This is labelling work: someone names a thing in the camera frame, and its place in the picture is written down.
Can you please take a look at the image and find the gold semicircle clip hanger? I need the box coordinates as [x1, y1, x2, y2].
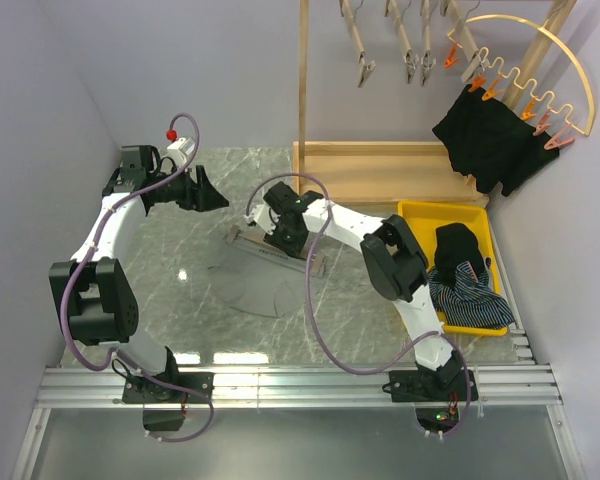
[469, 1, 596, 137]

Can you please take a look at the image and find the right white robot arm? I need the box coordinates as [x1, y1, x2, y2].
[248, 182, 472, 402]

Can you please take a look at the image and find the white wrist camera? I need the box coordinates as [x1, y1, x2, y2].
[245, 203, 278, 235]
[162, 129, 198, 169]

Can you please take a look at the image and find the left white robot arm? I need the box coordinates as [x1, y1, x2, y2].
[49, 137, 229, 403]

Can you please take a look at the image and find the black hanging underwear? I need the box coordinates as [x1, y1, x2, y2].
[432, 86, 560, 197]

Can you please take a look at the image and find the yellow plastic tray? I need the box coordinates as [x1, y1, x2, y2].
[396, 199, 511, 340]

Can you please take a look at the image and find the striped navy underwear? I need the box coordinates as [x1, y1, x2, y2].
[428, 261, 514, 330]

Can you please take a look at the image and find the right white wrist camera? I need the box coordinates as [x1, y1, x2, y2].
[245, 203, 278, 235]

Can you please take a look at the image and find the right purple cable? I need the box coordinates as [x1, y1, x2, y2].
[244, 172, 470, 440]

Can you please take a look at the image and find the orange clothespin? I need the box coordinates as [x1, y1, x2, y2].
[481, 74, 504, 102]
[468, 75, 487, 92]
[444, 42, 461, 69]
[519, 95, 542, 121]

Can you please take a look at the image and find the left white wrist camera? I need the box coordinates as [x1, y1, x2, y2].
[162, 129, 198, 169]

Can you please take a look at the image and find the black underwear in tray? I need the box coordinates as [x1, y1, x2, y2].
[434, 223, 485, 287]

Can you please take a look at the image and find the wooden drying rack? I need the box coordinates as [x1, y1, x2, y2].
[293, 1, 595, 207]

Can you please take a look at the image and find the aluminium mounting rail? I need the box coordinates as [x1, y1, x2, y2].
[13, 325, 585, 479]

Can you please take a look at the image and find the pink clothespin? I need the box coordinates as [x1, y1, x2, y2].
[533, 109, 553, 137]
[544, 124, 575, 151]

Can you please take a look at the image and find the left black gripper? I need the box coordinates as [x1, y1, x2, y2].
[148, 162, 229, 212]

